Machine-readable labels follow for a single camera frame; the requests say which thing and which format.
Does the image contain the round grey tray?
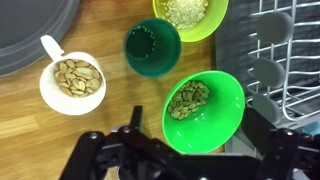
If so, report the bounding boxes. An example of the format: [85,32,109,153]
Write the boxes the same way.
[0,0,82,78]

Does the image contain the peanuts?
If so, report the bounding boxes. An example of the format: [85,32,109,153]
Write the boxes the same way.
[53,58,102,99]

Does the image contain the pale grains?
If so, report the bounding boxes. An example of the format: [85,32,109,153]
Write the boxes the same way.
[164,0,209,31]

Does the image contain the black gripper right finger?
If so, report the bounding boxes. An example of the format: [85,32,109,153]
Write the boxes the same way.
[239,106,320,180]

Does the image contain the dark grey dish rack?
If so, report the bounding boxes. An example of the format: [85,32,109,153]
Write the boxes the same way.
[214,0,320,132]

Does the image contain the white ceramic mug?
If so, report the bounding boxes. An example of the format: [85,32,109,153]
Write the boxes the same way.
[38,34,107,117]

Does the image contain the yellow-green plastic bowl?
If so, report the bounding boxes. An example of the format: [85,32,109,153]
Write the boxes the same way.
[151,0,230,44]

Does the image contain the green seeds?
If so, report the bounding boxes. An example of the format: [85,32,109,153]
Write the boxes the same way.
[167,79,212,121]

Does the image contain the bright green plastic bowl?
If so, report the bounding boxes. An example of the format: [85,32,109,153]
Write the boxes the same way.
[161,69,247,155]

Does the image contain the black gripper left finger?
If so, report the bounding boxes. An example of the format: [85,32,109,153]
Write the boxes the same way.
[59,105,175,180]

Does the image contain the dark green plastic cup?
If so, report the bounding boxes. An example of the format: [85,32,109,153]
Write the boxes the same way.
[123,17,183,79]

